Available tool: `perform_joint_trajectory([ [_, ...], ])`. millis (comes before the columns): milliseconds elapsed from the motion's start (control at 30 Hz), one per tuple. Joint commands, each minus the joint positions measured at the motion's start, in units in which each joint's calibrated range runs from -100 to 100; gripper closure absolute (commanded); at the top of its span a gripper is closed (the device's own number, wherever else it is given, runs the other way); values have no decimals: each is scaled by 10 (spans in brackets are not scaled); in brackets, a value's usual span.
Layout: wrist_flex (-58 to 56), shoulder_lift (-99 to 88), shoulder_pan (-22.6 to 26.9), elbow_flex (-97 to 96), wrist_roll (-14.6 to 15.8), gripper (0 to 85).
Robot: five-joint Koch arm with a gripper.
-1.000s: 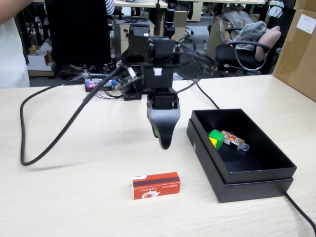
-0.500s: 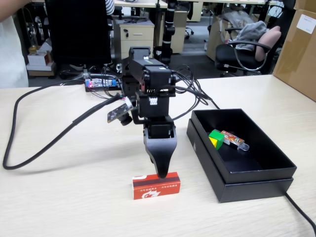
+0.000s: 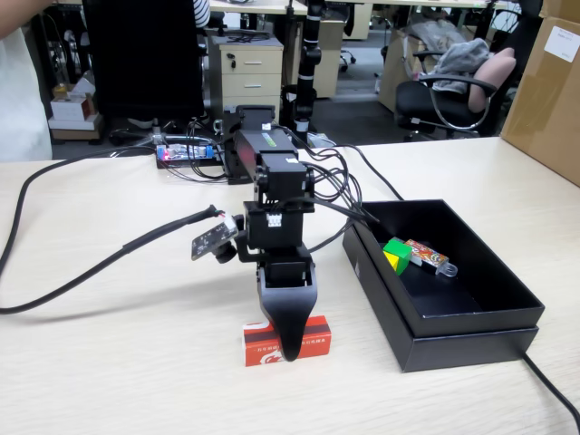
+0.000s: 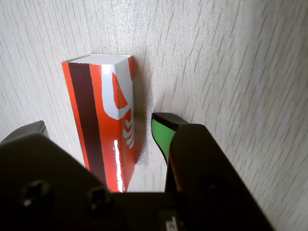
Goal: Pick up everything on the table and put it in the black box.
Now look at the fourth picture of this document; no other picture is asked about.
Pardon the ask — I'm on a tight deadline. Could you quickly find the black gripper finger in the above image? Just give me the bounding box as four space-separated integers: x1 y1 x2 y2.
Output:
0 120 126 231
151 112 277 231

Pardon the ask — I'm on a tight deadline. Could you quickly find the red and white carton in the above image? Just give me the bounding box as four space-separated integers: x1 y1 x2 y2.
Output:
61 54 137 193

